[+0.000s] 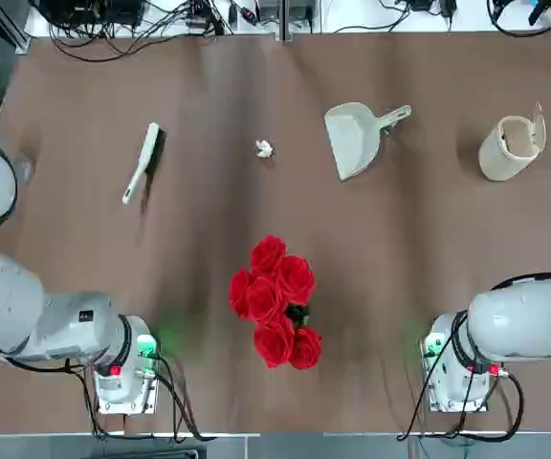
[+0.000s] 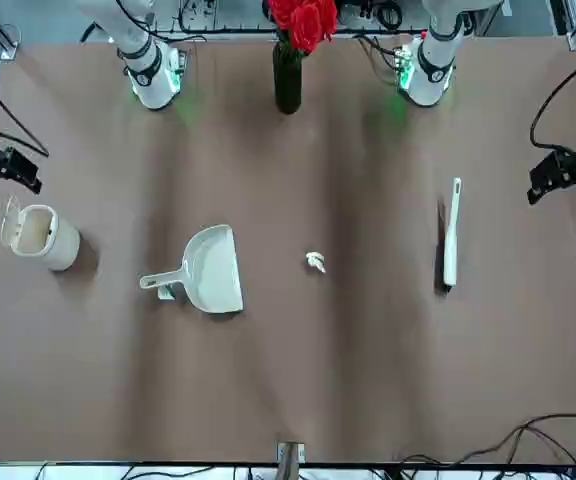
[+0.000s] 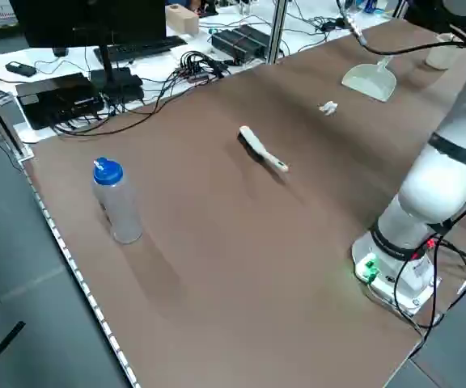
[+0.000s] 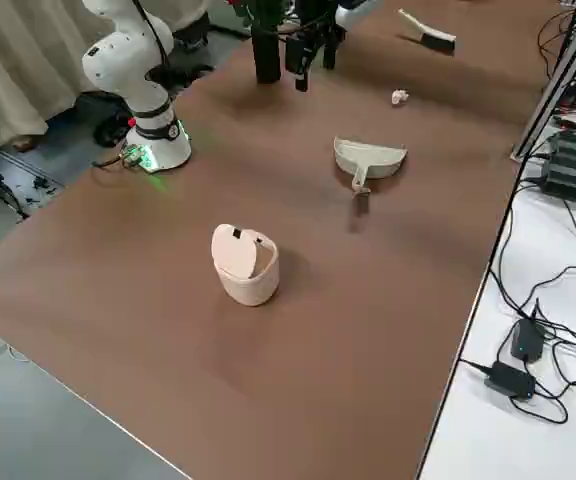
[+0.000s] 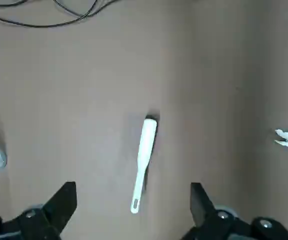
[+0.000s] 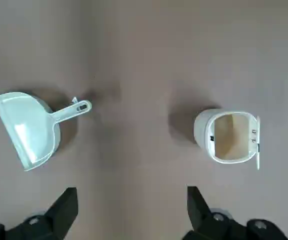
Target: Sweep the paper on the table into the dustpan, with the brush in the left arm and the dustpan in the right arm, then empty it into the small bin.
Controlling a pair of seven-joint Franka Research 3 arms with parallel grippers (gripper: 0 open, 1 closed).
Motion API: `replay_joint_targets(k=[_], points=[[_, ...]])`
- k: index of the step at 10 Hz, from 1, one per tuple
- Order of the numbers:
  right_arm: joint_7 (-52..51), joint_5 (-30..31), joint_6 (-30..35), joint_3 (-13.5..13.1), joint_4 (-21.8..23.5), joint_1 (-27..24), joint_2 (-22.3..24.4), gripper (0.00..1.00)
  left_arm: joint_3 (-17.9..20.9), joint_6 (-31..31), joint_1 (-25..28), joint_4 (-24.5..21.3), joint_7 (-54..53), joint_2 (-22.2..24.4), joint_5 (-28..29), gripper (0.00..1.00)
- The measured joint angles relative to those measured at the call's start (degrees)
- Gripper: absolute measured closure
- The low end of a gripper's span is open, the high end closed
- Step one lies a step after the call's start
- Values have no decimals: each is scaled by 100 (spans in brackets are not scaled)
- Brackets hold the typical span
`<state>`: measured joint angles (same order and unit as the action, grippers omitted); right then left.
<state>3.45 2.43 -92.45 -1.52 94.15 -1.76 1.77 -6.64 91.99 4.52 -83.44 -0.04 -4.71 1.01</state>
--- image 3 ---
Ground small beige lidded bin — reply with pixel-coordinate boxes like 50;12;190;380
425;32;460;70

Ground white brush with black bristles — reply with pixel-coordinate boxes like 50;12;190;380
237;125;290;174

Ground black flat computer box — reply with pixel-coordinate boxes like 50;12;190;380
15;72;105;131

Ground black finned power box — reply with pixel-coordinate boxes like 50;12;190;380
210;29;267;65
232;24;274;50

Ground black monitor with stand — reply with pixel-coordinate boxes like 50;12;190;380
14;0;167;92

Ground black cable hub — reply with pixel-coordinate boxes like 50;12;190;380
175;50;234;84

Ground long black table cable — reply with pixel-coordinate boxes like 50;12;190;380
53;70;185;137

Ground pale green dustpan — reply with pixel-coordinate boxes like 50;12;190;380
341;56;398;103

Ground wooden block with hole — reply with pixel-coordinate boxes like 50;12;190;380
164;3;200;36

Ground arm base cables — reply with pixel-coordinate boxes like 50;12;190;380
392;232;466;339

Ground small black handheld device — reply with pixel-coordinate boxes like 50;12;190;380
5;61;38;78

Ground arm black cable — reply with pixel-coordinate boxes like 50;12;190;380
335;0;466;98

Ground black keyboard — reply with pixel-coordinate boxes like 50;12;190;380
93;35;189;63

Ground aluminium post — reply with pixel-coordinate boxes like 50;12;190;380
265;0;290;65

